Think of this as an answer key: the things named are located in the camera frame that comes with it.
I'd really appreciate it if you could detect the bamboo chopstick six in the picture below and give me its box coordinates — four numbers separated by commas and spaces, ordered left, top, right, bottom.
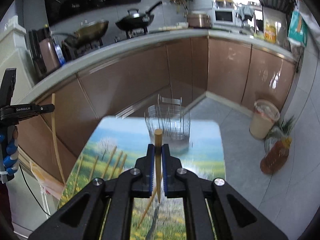
118, 154, 127, 176

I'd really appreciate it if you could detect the beige trash bin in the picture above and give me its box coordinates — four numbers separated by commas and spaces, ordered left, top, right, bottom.
249, 99, 280, 140

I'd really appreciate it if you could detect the bamboo chopstick eight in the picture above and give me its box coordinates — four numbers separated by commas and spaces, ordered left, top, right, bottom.
154, 128, 163, 203

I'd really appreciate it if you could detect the black lidded wok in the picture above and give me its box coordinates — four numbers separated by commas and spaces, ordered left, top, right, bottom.
116, 1, 162, 33

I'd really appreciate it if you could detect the cooking oil bottle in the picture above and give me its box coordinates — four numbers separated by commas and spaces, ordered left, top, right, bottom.
260, 137, 292, 175

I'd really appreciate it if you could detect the white appliance box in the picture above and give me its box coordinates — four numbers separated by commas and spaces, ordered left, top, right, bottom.
1, 15, 37, 97

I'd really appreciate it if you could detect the bamboo chopstick five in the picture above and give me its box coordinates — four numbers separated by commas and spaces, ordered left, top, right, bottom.
109, 151, 123, 179

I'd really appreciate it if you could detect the bamboo chopstick two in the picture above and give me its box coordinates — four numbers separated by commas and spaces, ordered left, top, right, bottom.
72, 154, 83, 196

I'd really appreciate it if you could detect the brass wok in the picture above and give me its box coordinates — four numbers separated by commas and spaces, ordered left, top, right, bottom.
50, 20, 109, 48

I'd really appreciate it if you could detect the bamboo chopstick seven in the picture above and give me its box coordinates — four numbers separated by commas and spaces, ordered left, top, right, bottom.
137, 185, 161, 228

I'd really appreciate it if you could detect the wire utensil holder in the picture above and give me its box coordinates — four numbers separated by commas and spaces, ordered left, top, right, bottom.
144, 95, 190, 155

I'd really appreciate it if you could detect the rose gold rice cooker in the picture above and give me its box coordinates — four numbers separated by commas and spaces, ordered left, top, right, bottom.
187, 12, 212, 29

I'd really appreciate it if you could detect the plastic bag on handle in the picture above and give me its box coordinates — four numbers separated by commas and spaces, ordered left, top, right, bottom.
29, 160, 64, 200

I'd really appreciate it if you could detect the teal hanging bag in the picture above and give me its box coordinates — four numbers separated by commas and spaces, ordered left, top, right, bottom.
288, 9, 308, 47

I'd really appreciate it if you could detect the gloved left hand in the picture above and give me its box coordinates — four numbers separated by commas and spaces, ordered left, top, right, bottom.
1, 126, 19, 184

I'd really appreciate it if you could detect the green onion bag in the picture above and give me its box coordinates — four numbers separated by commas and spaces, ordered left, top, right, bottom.
264, 116, 295, 153

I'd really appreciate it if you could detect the white microwave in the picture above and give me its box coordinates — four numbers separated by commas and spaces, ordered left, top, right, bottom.
212, 8, 236, 26

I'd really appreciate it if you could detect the bamboo chopstick four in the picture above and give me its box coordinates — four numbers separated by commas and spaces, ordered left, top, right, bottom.
101, 146, 117, 179

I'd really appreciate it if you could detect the yellow package on counter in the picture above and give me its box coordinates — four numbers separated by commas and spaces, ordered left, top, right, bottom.
264, 21, 277, 44

